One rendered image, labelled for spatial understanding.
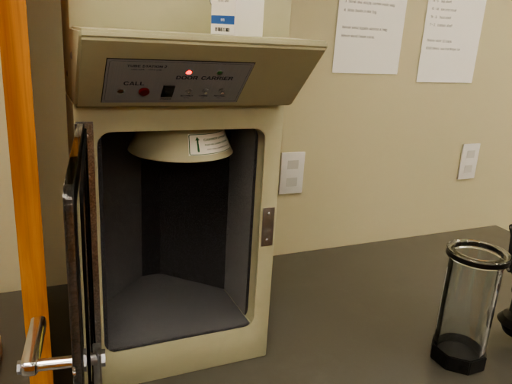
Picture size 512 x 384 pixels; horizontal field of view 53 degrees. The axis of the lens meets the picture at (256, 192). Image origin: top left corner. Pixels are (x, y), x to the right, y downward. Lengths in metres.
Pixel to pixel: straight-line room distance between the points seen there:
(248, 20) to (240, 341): 0.56
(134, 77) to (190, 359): 0.50
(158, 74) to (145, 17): 0.10
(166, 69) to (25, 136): 0.19
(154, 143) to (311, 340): 0.50
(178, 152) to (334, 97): 0.68
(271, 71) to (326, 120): 0.68
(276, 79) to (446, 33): 0.92
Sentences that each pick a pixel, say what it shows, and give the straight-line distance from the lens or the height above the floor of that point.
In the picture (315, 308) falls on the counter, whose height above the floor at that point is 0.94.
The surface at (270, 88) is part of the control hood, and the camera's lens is 0.76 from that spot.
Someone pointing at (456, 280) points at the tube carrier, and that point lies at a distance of 0.99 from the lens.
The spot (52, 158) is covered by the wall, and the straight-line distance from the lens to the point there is 1.20.
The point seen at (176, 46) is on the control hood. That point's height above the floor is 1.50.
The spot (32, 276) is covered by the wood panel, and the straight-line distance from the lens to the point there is 0.72.
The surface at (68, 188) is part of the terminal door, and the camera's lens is 0.45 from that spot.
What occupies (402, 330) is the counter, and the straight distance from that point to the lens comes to 1.15.
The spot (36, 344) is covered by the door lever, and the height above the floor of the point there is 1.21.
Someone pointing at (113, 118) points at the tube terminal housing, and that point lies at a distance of 0.75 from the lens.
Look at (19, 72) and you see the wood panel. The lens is 0.65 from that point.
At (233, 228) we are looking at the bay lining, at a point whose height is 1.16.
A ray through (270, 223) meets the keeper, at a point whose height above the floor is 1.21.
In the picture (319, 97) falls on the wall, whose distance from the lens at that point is 1.37.
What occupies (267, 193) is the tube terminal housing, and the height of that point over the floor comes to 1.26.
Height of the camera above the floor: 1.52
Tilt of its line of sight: 18 degrees down
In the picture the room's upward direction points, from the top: 3 degrees clockwise
